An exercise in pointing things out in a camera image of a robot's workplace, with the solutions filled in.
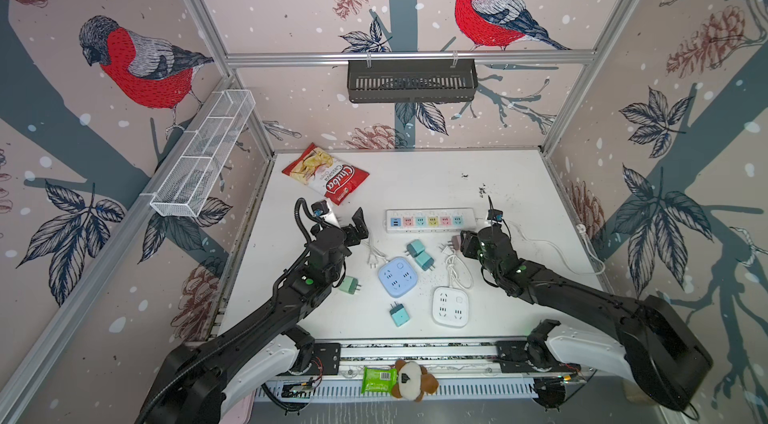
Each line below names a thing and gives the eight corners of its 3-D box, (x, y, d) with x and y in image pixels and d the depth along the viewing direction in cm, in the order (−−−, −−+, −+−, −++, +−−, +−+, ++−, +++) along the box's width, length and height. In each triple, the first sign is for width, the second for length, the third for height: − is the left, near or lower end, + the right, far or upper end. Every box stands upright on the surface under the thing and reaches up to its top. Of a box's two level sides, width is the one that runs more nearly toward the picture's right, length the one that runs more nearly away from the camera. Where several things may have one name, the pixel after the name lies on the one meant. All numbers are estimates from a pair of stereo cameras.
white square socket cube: (433, 326, 80) (434, 324, 78) (430, 289, 86) (431, 286, 84) (471, 326, 80) (473, 324, 78) (465, 289, 86) (466, 286, 84)
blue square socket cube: (394, 303, 84) (394, 299, 82) (375, 273, 90) (374, 270, 88) (421, 283, 88) (421, 279, 86) (400, 256, 93) (400, 252, 91)
